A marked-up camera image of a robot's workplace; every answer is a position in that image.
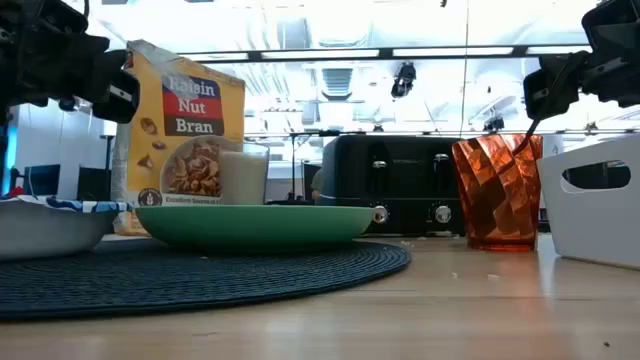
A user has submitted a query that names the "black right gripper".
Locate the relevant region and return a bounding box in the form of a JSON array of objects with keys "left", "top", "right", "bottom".
[{"left": 523, "top": 47, "right": 640, "bottom": 121}]

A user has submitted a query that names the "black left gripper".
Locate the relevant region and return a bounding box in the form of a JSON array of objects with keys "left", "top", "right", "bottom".
[{"left": 0, "top": 19, "right": 141, "bottom": 125}]

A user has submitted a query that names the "black spoon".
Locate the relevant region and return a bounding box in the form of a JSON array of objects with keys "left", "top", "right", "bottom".
[{"left": 513, "top": 49, "right": 590, "bottom": 154}]

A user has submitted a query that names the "yellow raisin bran cereal box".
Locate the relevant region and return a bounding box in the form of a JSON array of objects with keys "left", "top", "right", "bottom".
[{"left": 110, "top": 39, "right": 247, "bottom": 237}]

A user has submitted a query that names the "red faceted plastic tumbler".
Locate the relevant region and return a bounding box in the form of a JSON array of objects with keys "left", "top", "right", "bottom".
[{"left": 451, "top": 133, "right": 545, "bottom": 252}]

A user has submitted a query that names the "black toaster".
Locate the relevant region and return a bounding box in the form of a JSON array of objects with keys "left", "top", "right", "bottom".
[{"left": 319, "top": 134, "right": 467, "bottom": 237}]

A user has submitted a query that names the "black background partition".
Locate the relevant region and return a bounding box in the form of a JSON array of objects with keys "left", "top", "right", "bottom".
[{"left": 77, "top": 166, "right": 112, "bottom": 202}]

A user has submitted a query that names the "dark background monitor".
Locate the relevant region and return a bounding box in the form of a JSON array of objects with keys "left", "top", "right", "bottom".
[{"left": 23, "top": 163, "right": 61, "bottom": 197}]

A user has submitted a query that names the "white plastic bin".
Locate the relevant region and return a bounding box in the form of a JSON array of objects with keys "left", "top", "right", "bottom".
[{"left": 536, "top": 133, "right": 640, "bottom": 271}]

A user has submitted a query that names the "glass of milk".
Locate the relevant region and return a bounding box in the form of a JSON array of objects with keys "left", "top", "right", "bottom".
[{"left": 218, "top": 142, "right": 271, "bottom": 206}]

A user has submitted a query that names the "bowl with blue patterned rim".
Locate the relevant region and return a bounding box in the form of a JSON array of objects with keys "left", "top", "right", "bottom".
[{"left": 0, "top": 194, "right": 134, "bottom": 262}]

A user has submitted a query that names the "green plate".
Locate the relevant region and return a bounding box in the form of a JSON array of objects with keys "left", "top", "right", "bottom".
[{"left": 134, "top": 203, "right": 377, "bottom": 251}]

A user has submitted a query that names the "dark round woven placemat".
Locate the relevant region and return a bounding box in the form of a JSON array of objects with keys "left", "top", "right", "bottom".
[{"left": 0, "top": 238, "right": 413, "bottom": 321}]

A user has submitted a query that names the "ceiling air vent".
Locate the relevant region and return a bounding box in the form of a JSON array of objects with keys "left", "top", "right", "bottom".
[{"left": 319, "top": 67, "right": 355, "bottom": 101}]

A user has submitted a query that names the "person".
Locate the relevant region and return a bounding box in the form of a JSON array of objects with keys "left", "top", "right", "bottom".
[{"left": 309, "top": 168, "right": 326, "bottom": 206}]

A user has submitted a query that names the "thin hanging cable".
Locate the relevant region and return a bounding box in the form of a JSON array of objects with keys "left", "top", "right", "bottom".
[{"left": 458, "top": 0, "right": 470, "bottom": 139}]

